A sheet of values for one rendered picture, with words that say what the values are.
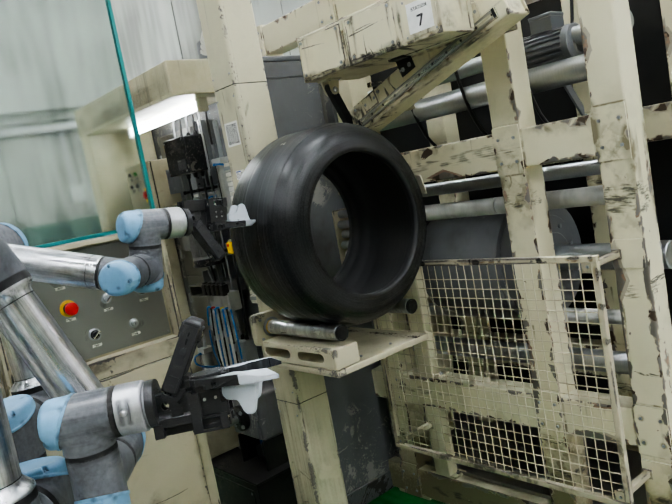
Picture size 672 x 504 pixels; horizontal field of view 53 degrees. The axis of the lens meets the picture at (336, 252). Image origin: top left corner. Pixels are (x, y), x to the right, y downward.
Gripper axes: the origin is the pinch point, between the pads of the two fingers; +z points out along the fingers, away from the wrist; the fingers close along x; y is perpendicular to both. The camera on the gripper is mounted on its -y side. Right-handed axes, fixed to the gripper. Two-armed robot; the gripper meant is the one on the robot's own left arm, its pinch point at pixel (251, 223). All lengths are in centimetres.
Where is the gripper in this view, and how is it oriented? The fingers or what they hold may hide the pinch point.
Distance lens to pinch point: 180.9
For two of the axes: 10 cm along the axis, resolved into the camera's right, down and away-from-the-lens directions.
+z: 7.7, -1.1, 6.3
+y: -1.1, -9.9, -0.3
